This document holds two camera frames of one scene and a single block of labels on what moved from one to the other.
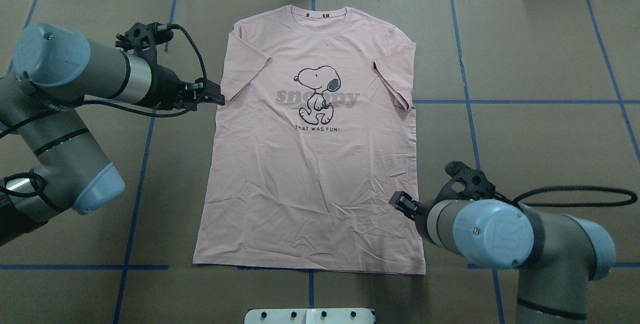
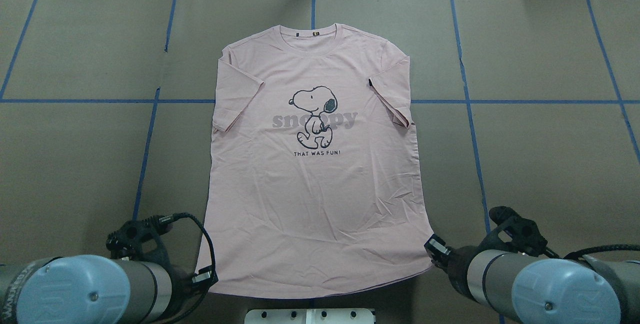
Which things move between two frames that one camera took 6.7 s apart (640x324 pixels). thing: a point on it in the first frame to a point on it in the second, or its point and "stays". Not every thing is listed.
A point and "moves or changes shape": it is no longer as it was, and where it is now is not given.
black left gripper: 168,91 to 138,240
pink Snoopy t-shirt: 315,128 moves or changes shape
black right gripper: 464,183 to 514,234
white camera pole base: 309,316 stays
